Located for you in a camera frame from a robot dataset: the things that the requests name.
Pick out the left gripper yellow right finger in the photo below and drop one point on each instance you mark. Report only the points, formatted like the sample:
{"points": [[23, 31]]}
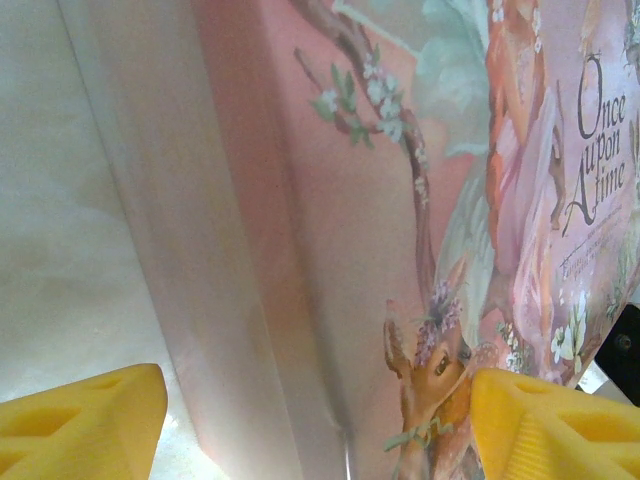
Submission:
{"points": [[560, 435]]}

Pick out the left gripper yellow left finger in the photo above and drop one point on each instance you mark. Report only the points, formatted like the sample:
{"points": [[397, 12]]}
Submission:
{"points": [[75, 430]]}

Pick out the pink fairy tale box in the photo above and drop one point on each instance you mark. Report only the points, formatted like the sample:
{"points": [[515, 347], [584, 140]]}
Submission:
{"points": [[325, 200]]}

